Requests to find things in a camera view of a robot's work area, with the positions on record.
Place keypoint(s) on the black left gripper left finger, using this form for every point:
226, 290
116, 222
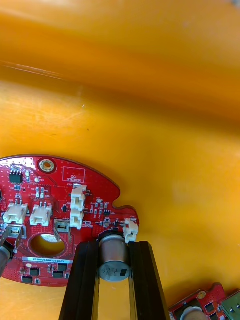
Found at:
80, 287

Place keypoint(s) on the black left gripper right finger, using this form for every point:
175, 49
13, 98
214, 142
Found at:
147, 287

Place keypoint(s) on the round red circuit board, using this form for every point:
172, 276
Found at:
50, 175
212, 300

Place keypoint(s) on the yellow-orange plastic bin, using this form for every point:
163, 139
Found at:
155, 120

